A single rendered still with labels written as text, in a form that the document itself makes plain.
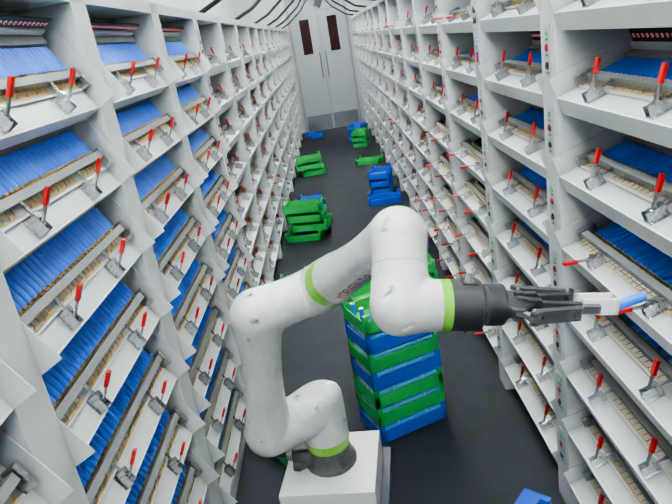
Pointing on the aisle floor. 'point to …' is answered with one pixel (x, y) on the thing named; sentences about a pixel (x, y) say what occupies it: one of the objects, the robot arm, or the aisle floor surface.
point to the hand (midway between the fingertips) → (595, 303)
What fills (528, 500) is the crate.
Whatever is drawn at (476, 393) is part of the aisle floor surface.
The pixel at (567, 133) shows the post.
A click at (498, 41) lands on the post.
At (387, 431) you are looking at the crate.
